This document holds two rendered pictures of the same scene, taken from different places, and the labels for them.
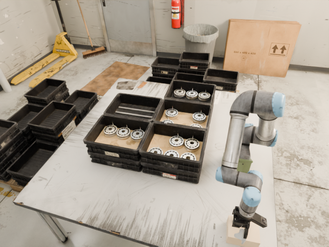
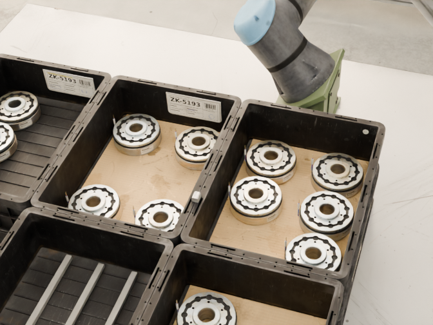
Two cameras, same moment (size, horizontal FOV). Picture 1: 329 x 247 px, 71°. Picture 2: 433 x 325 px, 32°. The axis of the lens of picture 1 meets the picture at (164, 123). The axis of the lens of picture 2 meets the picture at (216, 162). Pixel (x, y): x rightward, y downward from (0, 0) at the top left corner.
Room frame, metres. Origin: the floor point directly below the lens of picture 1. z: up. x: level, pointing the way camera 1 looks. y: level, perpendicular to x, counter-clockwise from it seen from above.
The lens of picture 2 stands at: (1.14, 0.90, 1.95)
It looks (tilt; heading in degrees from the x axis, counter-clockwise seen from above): 46 degrees down; 274
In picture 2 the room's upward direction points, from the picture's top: 4 degrees counter-clockwise
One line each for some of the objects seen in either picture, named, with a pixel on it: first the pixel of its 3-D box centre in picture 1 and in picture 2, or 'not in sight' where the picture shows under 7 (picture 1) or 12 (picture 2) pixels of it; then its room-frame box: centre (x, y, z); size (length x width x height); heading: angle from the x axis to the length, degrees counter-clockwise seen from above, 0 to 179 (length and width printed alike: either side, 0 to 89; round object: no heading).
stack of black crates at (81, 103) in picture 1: (81, 111); not in sight; (2.25, 1.00, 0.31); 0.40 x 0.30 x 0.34; 161
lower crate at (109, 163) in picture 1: (122, 147); not in sight; (1.20, 0.32, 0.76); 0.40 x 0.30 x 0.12; 73
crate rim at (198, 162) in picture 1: (174, 141); (288, 182); (1.08, -0.06, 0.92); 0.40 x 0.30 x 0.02; 73
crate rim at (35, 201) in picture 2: (183, 113); (142, 151); (1.37, -0.15, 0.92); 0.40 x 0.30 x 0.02; 73
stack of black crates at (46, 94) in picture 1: (52, 103); not in sight; (2.38, 1.38, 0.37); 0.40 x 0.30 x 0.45; 161
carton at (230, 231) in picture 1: (242, 231); not in sight; (0.55, -0.39, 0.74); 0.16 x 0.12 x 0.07; 75
